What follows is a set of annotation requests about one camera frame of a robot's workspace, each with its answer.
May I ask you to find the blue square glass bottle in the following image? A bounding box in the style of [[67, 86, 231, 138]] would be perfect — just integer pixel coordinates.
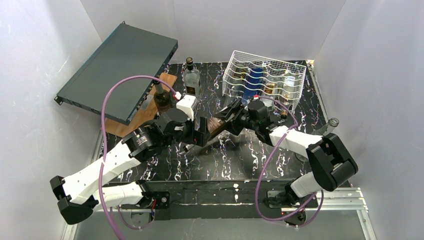
[[242, 67, 263, 106]]

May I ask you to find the dark green wine bottle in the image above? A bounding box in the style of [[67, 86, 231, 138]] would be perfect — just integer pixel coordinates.
[[207, 117, 231, 141]]

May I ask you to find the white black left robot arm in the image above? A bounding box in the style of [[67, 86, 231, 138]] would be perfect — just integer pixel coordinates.
[[49, 108, 211, 225]]

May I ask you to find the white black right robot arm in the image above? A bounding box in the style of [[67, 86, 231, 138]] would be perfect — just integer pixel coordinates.
[[207, 99, 358, 200]]

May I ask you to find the dark bottle on wooden board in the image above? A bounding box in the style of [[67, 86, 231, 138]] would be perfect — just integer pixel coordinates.
[[153, 80, 172, 115]]

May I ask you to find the clear square bottle black cap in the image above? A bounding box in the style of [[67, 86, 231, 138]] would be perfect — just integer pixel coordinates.
[[182, 57, 201, 98]]

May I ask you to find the clear bottle white label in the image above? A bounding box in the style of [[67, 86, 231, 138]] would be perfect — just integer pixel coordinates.
[[277, 73, 299, 119]]

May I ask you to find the dark grey rack server box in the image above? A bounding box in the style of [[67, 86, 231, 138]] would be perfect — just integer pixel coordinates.
[[54, 22, 178, 125]]

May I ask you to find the brown wooden board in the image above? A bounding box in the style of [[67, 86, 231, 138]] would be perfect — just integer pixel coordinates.
[[105, 87, 158, 138]]

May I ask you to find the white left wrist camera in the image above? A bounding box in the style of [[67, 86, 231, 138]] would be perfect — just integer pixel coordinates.
[[171, 91, 198, 121]]

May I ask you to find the white wire wine rack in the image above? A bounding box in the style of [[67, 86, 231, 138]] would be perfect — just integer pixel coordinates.
[[222, 50, 307, 105]]

